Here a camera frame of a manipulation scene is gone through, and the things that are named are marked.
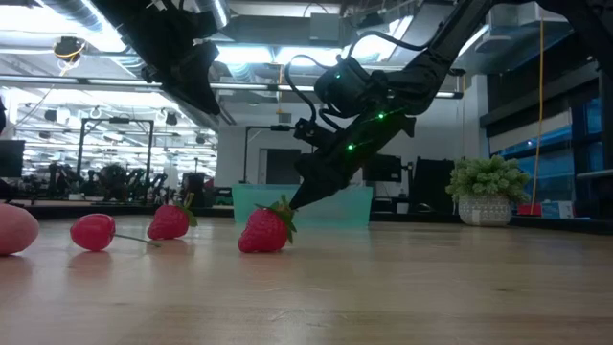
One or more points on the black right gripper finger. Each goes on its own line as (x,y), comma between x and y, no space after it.
(311,194)

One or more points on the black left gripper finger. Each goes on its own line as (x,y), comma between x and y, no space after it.
(191,76)

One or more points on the red plastic strawberry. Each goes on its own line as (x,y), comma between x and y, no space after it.
(167,223)
(263,232)

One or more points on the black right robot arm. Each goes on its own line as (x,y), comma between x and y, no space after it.
(445,43)

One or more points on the teal translucent plastic container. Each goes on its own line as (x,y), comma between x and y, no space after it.
(345,206)

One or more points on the black monitor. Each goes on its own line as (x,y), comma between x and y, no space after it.
(385,170)
(12,158)

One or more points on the black rig gantry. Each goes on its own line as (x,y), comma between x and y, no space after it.
(120,120)
(280,128)

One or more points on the black screen back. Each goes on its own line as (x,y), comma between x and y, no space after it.
(433,187)

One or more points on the black ceiling dome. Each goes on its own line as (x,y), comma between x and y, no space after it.
(69,48)

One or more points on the green succulent in white pot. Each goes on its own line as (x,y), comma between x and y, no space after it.
(486,187)

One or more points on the bright red plastic cherry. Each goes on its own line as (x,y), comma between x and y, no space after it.
(93,232)

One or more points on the red box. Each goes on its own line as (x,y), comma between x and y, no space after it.
(529,210)

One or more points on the blue and white box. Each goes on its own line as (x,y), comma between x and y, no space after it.
(558,209)

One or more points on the pink plastic peach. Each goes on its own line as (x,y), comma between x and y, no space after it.
(16,230)

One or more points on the black side desk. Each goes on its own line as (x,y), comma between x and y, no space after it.
(596,175)

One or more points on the black rig pole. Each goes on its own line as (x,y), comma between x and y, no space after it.
(607,144)

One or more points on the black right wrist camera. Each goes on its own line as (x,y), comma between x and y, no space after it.
(349,86)

